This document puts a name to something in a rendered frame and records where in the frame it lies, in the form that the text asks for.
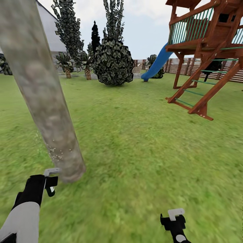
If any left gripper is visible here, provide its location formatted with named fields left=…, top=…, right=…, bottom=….
left=46, top=176, right=58, bottom=188

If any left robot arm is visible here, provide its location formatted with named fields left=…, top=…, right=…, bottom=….
left=0, top=168, right=62, bottom=243

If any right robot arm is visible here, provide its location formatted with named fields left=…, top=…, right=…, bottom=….
left=160, top=208, right=191, bottom=243

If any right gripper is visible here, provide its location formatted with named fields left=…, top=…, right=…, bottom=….
left=160, top=215, right=186, bottom=232

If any pesticide atomizer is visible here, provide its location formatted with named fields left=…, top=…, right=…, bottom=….
left=46, top=186, right=55, bottom=197

